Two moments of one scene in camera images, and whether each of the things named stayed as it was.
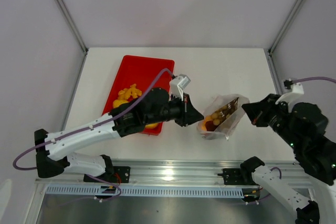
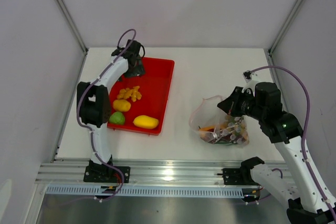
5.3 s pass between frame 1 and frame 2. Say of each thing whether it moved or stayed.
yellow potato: stayed
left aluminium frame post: stayed
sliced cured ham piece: moved
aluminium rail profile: stayed
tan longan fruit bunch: moved
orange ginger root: stayed
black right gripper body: moved
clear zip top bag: moved
